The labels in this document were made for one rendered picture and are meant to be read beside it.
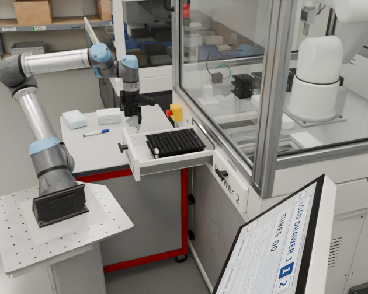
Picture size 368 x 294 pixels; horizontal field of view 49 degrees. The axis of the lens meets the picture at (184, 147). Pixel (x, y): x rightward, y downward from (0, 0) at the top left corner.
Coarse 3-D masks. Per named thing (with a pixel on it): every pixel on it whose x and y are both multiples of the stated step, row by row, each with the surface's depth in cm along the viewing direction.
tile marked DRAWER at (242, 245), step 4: (248, 236) 106; (244, 240) 106; (248, 240) 104; (240, 244) 106; (244, 244) 104; (236, 248) 106; (240, 248) 104; (244, 248) 102; (236, 252) 105; (240, 252) 102; (236, 256) 102; (240, 256) 100; (232, 260) 102; (236, 260) 100
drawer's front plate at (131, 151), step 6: (126, 132) 176; (126, 138) 172; (126, 144) 173; (132, 144) 167; (132, 150) 163; (126, 156) 179; (132, 156) 162; (132, 162) 164; (138, 162) 158; (132, 168) 167; (138, 168) 160; (138, 174) 161; (138, 180) 162
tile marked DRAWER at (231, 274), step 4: (232, 268) 98; (236, 268) 97; (228, 272) 98; (232, 272) 96; (236, 272) 95; (228, 276) 96; (232, 276) 95; (224, 280) 97; (228, 280) 95; (232, 280) 93; (224, 284) 95; (228, 284) 93; (220, 288) 95; (224, 288) 93; (228, 288) 92; (220, 292) 93; (224, 292) 92; (228, 292) 90
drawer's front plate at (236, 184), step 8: (216, 152) 161; (216, 160) 162; (224, 160) 156; (216, 168) 163; (224, 168) 154; (216, 176) 165; (232, 176) 148; (232, 184) 149; (240, 184) 142; (232, 192) 150; (240, 192) 143; (232, 200) 151; (240, 200) 144; (240, 208) 146
